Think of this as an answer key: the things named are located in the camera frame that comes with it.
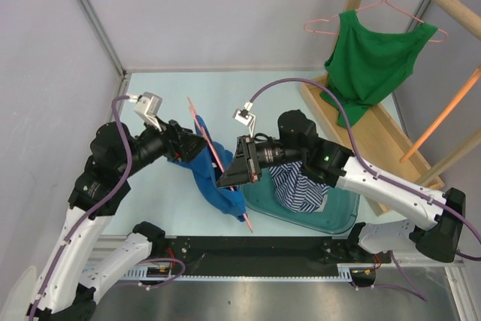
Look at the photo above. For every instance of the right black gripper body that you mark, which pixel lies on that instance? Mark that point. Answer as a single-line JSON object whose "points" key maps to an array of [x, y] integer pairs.
{"points": [[268, 153]]}

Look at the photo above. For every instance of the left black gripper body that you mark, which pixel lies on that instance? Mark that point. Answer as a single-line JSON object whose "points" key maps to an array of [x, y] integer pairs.
{"points": [[155, 143]]}

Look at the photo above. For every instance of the pink hanger of blue top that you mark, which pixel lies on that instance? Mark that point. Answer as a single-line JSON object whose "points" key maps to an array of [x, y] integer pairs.
{"points": [[213, 151]]}

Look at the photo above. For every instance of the blue white striped tank top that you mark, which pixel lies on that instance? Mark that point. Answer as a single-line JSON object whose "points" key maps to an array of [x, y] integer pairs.
{"points": [[295, 191]]}

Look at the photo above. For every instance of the orange hanger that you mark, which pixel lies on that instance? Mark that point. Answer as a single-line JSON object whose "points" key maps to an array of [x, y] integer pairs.
{"points": [[457, 98]]}

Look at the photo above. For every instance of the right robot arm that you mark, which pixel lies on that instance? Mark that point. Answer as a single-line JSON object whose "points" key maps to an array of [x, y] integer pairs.
{"points": [[432, 223]]}

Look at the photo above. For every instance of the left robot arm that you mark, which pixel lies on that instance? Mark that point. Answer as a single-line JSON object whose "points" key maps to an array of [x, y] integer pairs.
{"points": [[64, 292]]}

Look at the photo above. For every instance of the green tank top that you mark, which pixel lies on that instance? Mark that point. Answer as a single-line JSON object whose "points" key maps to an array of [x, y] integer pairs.
{"points": [[365, 66]]}

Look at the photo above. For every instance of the pink hanger of green top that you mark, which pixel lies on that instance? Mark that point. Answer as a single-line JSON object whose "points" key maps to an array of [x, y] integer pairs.
{"points": [[417, 20]]}

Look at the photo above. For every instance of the teal plastic tub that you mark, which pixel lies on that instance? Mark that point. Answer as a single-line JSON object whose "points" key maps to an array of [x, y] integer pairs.
{"points": [[337, 214]]}

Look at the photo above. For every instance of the wooden clothes rack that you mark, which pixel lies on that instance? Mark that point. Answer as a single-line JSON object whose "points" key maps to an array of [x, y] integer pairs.
{"points": [[379, 138]]}

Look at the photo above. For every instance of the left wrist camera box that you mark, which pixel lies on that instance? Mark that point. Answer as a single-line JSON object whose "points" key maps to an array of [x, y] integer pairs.
{"points": [[147, 107]]}

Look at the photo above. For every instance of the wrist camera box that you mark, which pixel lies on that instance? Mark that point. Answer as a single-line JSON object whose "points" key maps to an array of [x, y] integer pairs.
{"points": [[147, 107], [246, 117]]}

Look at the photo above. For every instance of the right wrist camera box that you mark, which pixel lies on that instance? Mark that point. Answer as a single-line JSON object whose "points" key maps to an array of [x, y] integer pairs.
{"points": [[246, 117]]}

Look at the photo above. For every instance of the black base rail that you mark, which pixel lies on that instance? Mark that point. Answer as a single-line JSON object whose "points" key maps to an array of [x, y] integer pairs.
{"points": [[284, 256]]}

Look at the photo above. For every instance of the white cable duct strip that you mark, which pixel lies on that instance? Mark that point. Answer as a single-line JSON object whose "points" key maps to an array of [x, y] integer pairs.
{"points": [[340, 274]]}

